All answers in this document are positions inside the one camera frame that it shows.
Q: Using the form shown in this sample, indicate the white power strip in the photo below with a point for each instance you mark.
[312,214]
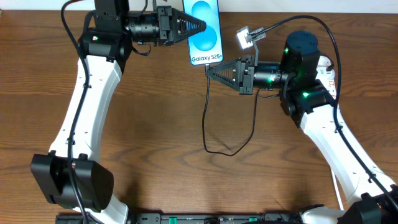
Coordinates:
[326,74]

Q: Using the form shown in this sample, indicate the Samsung Galaxy smartphone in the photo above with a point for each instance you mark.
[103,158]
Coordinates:
[205,47]

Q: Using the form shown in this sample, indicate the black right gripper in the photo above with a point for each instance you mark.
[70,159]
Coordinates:
[246,74]

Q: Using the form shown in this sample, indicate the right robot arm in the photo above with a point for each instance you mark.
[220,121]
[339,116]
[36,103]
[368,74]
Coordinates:
[305,80]

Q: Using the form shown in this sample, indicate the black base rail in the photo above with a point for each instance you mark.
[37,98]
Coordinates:
[191,218]

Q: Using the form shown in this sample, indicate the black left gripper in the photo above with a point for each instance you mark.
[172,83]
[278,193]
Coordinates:
[165,25]

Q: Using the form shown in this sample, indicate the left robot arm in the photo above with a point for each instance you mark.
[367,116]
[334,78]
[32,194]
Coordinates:
[70,174]

